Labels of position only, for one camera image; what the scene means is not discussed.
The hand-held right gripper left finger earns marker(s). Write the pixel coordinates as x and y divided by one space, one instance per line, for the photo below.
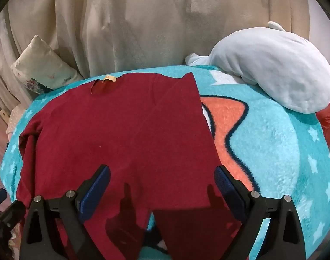
96 192

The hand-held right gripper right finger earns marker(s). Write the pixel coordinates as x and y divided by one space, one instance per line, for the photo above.
227 192

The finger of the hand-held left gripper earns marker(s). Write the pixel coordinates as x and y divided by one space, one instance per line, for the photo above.
12 211

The dark red sweater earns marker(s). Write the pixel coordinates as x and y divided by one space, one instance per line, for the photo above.
127 130

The turquoise star printed blanket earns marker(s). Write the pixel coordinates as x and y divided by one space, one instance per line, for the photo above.
276 146

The red cloth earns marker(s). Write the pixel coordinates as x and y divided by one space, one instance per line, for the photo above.
329 117

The light blue plush whale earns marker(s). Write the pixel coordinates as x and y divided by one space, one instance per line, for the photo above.
276 67

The floral printed pillow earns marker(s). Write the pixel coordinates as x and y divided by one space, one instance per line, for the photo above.
43 65

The beige curtain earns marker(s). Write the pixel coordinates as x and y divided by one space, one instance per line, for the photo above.
3 65

